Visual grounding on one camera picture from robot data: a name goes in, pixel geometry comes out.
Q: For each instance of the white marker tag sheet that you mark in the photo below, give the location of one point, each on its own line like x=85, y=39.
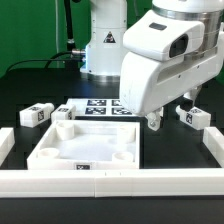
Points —
x=98, y=107

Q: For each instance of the white front fence bar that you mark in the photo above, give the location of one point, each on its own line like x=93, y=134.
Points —
x=129, y=183

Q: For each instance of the white left fence block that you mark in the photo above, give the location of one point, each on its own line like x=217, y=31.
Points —
x=7, y=141

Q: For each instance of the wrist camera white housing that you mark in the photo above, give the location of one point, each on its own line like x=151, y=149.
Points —
x=161, y=39

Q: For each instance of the white square table top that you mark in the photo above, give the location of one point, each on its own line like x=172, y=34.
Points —
x=87, y=145

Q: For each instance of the white fence block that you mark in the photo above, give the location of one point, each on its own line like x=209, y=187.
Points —
x=7, y=141
x=213, y=139

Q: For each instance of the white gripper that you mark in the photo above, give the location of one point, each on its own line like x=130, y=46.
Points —
x=146, y=85

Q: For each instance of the black cable conduit post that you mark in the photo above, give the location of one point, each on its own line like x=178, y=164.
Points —
x=69, y=27

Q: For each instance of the white right fence block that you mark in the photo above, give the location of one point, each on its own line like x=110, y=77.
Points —
x=213, y=139

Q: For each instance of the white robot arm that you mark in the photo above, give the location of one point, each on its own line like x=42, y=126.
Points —
x=105, y=53

